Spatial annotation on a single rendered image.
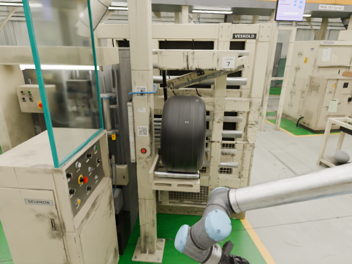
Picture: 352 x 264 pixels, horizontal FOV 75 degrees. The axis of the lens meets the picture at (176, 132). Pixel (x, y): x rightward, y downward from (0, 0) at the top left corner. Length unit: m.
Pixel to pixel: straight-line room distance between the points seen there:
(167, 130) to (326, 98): 4.86
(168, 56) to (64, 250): 1.42
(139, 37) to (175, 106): 0.50
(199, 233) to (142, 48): 1.18
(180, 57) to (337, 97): 4.78
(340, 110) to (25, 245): 6.04
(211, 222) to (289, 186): 0.28
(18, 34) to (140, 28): 10.09
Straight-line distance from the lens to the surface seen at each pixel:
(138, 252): 2.42
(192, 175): 1.72
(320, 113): 6.00
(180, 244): 0.88
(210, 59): 1.82
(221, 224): 0.82
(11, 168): 1.34
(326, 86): 5.88
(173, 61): 1.83
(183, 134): 1.46
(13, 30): 11.59
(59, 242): 1.48
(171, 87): 1.98
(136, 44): 1.60
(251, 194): 0.87
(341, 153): 4.32
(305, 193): 0.84
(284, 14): 5.43
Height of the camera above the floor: 1.79
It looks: 20 degrees down
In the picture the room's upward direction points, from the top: 1 degrees clockwise
